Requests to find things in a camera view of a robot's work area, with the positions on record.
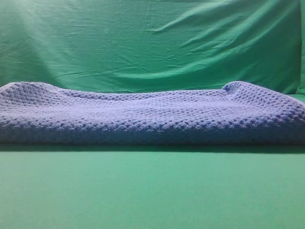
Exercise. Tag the blue waffle-weave towel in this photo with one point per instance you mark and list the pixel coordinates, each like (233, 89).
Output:
(238, 113)

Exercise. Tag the green backdrop cloth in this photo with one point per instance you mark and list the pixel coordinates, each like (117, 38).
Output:
(153, 45)

